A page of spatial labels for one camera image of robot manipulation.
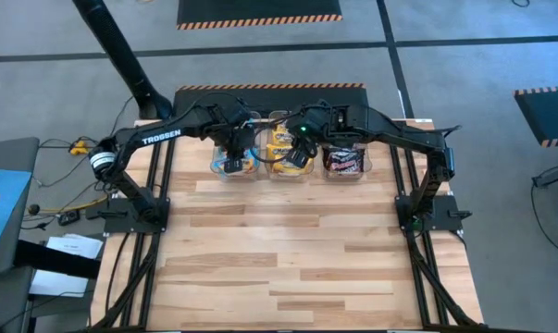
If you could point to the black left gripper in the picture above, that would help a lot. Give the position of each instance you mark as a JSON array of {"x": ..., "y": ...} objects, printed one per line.
[{"x": 239, "y": 141}]

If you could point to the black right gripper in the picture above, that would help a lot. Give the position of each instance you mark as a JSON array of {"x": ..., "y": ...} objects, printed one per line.
[{"x": 308, "y": 129}]

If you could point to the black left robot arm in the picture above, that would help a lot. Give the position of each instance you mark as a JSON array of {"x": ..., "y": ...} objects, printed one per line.
[{"x": 158, "y": 136}]

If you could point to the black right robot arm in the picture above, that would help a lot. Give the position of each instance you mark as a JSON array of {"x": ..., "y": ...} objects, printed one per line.
[{"x": 399, "y": 134}]

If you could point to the clear plastic bin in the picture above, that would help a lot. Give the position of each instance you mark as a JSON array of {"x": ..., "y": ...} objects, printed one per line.
[
  {"x": 348, "y": 177},
  {"x": 234, "y": 176},
  {"x": 290, "y": 177}
]

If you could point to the hazard-striped black floor mat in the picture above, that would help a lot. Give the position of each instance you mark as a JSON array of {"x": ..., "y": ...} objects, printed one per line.
[
  {"x": 343, "y": 94},
  {"x": 260, "y": 9},
  {"x": 551, "y": 115}
]

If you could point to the yellow plug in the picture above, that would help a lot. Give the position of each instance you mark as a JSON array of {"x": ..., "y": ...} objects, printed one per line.
[{"x": 78, "y": 148}]

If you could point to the white paper sheets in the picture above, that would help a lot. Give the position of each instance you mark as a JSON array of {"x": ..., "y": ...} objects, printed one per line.
[{"x": 82, "y": 247}]

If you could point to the black power adapter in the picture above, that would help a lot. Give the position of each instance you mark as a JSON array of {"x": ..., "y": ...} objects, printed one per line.
[{"x": 68, "y": 218}]

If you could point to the black padded bar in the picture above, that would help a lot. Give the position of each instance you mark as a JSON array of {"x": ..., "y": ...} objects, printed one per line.
[{"x": 56, "y": 260}]

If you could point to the grey side desk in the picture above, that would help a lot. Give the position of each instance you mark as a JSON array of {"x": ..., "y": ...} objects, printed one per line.
[{"x": 10, "y": 155}]

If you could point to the blue sheet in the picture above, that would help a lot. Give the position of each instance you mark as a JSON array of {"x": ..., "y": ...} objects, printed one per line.
[{"x": 5, "y": 217}]

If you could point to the grey chair base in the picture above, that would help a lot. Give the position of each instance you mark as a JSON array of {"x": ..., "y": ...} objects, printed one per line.
[{"x": 556, "y": 176}]

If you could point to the black aluminium table frame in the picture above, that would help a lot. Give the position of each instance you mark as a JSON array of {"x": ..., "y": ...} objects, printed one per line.
[{"x": 154, "y": 242}]

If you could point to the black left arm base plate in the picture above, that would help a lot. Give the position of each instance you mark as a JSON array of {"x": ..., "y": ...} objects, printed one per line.
[{"x": 116, "y": 226}]

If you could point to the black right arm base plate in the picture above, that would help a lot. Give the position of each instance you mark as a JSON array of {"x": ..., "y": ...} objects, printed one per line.
[{"x": 452, "y": 225}]

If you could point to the black camera stand pole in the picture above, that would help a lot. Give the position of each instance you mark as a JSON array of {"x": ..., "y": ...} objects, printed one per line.
[{"x": 112, "y": 41}]

